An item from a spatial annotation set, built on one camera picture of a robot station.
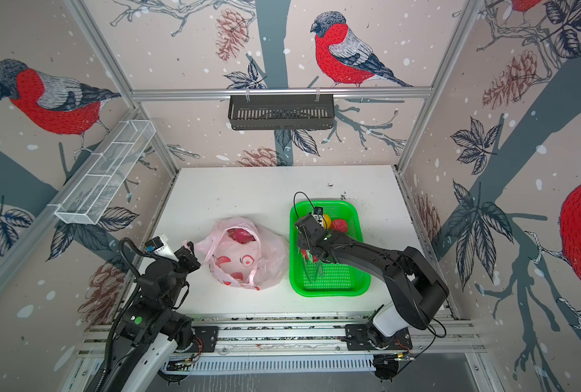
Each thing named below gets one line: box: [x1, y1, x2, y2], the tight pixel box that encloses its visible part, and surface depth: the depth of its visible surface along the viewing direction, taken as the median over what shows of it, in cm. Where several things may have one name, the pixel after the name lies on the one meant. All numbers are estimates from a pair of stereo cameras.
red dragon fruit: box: [300, 249, 320, 263], surface depth 84 cm
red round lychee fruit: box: [330, 218, 348, 233], surface depth 95 cm
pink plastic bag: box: [186, 216, 290, 290], surface depth 85 cm
